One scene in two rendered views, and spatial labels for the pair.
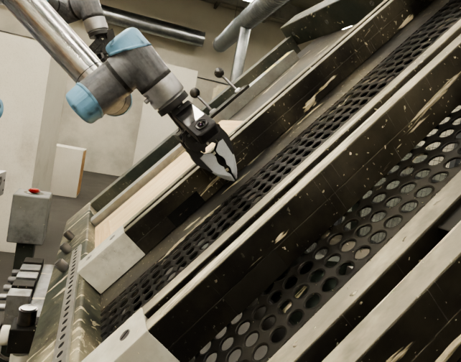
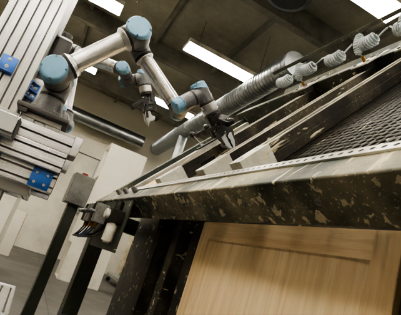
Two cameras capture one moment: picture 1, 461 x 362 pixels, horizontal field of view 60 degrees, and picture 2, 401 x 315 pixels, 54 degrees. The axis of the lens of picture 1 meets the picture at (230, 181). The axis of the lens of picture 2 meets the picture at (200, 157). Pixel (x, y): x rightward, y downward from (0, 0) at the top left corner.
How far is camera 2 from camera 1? 116 cm
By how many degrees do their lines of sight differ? 22
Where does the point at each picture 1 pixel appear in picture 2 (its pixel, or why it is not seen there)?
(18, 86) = not seen: hidden behind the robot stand
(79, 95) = (179, 100)
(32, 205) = (85, 181)
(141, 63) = (205, 93)
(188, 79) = (138, 162)
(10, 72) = not seen: hidden behind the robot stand
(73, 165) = (14, 225)
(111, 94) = (192, 102)
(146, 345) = (228, 157)
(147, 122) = (98, 191)
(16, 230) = (72, 195)
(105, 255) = (172, 174)
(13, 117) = not seen: hidden behind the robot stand
